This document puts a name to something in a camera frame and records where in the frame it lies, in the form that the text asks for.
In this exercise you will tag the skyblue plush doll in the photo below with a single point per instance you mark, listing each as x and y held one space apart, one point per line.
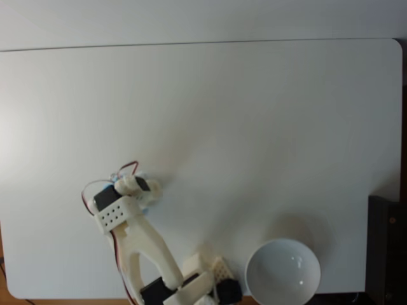
145 209

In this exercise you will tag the black table clamp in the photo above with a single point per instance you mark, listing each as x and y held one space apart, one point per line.
230 287

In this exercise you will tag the white ceramic bowl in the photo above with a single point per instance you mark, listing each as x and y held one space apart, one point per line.
283 270

